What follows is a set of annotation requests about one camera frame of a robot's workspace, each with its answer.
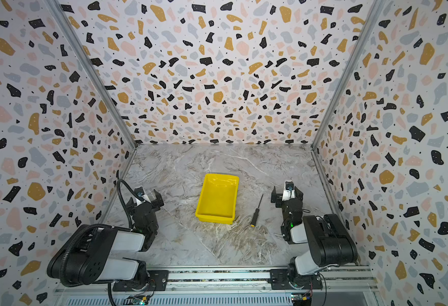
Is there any black screwdriver yellow tip handle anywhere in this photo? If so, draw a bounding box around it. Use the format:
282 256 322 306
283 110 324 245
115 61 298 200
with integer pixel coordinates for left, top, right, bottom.
250 195 264 227

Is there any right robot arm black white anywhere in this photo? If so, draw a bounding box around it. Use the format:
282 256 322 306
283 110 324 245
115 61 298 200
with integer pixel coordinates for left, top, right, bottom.
271 181 358 289

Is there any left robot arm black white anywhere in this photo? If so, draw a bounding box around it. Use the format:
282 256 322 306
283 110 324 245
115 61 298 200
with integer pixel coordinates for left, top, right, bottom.
47 187 164 289

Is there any yellow plastic bin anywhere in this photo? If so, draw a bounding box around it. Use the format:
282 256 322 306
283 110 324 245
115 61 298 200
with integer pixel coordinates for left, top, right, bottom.
195 173 239 225

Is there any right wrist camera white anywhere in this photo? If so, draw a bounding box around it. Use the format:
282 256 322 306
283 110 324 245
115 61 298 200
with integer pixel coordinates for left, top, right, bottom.
282 181 295 201

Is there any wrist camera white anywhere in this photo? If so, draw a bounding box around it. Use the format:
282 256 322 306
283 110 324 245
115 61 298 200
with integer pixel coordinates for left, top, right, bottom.
134 187 151 203
282 181 295 201

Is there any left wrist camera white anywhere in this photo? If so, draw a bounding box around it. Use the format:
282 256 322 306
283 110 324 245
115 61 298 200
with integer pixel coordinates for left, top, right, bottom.
134 187 151 203

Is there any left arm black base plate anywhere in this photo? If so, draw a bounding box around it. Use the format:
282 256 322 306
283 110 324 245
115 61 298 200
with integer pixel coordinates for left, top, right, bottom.
113 270 169 293

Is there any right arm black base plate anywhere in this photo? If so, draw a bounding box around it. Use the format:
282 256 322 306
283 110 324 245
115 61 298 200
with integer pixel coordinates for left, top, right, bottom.
267 269 323 291

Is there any black corrugated cable conduit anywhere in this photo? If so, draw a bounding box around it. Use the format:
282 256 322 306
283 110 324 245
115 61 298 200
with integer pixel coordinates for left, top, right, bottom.
60 178 142 286

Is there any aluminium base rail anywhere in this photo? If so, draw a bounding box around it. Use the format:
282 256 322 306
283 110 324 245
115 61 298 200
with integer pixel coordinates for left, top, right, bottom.
54 265 383 305

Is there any right corner aluminium post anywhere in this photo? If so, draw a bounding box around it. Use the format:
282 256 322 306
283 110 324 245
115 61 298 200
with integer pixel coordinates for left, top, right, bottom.
312 0 385 151

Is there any corner aluminium post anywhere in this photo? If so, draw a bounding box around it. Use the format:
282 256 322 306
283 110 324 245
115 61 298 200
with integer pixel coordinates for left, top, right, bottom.
312 0 385 151
44 0 137 150

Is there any left corner aluminium post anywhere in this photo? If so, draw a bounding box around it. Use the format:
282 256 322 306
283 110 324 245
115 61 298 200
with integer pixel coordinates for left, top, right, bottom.
44 0 137 150

